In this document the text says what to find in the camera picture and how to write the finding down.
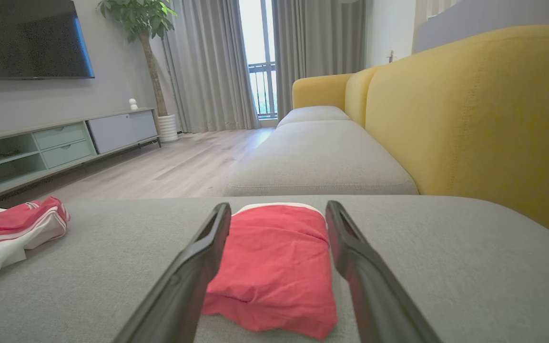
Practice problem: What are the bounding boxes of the small grey sofa seat cushion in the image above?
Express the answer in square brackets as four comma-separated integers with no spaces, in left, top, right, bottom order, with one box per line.
[277,105,351,128]

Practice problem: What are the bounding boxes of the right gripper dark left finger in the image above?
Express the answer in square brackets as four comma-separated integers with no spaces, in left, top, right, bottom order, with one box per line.
[112,202,232,343]

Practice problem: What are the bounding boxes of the red shorts white waistband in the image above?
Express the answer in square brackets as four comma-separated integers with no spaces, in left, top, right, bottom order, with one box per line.
[202,202,338,341]

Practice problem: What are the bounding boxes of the long grey green TV cabinet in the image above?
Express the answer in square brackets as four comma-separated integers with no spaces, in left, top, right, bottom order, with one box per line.
[0,108,162,206]

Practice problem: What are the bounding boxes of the green leafy indoor tree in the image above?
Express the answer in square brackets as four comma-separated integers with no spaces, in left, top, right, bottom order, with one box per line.
[97,0,178,117]

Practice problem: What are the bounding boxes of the white ribbed plant pot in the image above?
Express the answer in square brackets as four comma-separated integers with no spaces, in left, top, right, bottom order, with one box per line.
[157,114,179,143]

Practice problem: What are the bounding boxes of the black flat screen television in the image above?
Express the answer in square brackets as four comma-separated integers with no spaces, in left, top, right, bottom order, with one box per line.
[0,0,95,81]

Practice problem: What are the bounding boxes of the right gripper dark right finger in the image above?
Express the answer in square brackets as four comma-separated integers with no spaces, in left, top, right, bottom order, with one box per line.
[325,200,443,343]

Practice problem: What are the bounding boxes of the grey curtain beside sofa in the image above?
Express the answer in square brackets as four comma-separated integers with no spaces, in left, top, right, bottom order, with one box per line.
[272,0,367,120]

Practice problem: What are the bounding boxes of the narrow yellow sofa backrest cushion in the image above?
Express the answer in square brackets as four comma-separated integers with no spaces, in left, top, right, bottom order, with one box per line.
[345,65,385,128]

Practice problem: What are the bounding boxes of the wide grey curtain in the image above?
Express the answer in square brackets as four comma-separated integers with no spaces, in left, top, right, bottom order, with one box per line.
[163,0,259,134]

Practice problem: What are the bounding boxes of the yellow sofa armrest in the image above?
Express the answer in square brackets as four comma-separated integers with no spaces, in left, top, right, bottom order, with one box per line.
[292,73,354,111]

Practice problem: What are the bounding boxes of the medium grey sofa seat cushion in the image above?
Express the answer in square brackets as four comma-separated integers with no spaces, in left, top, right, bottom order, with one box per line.
[222,119,419,197]

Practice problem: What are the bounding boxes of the red jersey white striped trim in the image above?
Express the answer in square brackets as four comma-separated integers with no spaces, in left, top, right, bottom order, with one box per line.
[0,196,71,282]

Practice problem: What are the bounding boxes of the bright balcony glass door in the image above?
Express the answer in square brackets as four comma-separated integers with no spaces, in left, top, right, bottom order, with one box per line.
[239,0,278,120]

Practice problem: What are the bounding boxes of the large yellow sofa backrest cushion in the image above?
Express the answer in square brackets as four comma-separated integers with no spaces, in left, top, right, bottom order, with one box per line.
[365,25,549,234]

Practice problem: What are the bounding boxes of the dark balcony railing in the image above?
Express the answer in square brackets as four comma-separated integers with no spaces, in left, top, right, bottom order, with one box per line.
[248,61,277,117]

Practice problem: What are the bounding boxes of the large grey sofa seat cushion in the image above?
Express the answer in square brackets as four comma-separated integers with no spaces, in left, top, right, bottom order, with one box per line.
[0,194,549,343]

